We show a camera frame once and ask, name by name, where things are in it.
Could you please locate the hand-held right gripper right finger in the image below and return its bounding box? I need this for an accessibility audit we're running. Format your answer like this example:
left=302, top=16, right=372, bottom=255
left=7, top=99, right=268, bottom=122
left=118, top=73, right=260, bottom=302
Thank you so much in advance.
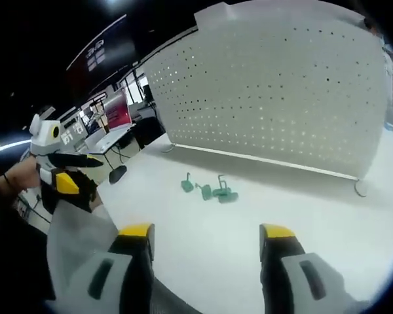
left=258, top=223, right=371, bottom=314

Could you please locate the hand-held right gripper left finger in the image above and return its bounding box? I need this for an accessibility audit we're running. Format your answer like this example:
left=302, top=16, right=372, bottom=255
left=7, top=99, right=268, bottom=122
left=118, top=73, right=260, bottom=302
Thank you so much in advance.
left=47, top=196, right=157, bottom=314

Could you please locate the green hook assembly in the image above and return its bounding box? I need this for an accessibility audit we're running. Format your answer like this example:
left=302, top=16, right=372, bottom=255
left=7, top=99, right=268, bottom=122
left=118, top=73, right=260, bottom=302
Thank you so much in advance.
left=212, top=175, right=233, bottom=198
left=179, top=172, right=195, bottom=194
left=194, top=183, right=214, bottom=202

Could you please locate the white perforated mounting plate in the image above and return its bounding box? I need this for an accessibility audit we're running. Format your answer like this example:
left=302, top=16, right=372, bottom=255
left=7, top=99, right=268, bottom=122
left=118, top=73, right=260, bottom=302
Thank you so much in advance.
left=143, top=1, right=390, bottom=198

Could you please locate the person's left hand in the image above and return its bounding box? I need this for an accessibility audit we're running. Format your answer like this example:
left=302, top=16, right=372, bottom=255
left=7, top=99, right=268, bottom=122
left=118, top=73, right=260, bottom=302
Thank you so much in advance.
left=8, top=155, right=42, bottom=194

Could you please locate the white office desk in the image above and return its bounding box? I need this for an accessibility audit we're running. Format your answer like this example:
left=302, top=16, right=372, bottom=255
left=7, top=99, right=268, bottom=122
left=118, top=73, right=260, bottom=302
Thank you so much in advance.
left=84, top=122, right=138, bottom=156

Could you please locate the red display board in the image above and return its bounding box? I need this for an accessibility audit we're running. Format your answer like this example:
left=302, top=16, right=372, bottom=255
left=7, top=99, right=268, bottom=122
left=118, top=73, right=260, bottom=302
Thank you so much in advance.
left=102, top=88, right=134, bottom=131

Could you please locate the dark desk partition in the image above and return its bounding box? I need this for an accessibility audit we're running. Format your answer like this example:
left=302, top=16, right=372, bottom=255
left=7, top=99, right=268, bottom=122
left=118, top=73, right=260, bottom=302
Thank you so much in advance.
left=134, top=116, right=167, bottom=150

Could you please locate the black hanging sign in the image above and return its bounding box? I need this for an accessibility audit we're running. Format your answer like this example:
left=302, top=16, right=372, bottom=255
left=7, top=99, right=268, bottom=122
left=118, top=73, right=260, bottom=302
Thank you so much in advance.
left=65, top=13, right=138, bottom=96

